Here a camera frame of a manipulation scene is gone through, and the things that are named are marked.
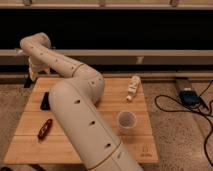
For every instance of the blue power adapter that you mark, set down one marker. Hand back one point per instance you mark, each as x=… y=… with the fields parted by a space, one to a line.
x=189 y=98

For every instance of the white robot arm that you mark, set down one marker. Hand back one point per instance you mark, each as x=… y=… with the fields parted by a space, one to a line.
x=72 y=101

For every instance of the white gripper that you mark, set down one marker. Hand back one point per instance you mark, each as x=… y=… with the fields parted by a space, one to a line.
x=35 y=67

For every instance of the white plastic bottle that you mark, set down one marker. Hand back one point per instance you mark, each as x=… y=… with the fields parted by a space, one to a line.
x=133 y=87

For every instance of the red pocket knife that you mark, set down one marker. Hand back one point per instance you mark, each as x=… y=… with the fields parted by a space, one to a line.
x=44 y=129

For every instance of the black smartphone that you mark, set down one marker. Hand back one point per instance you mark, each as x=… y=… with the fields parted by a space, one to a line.
x=45 y=102

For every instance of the wooden table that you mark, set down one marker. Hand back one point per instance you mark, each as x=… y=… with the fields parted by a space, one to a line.
x=25 y=148

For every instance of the white plastic cup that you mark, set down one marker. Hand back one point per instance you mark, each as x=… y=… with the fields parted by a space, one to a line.
x=126 y=121

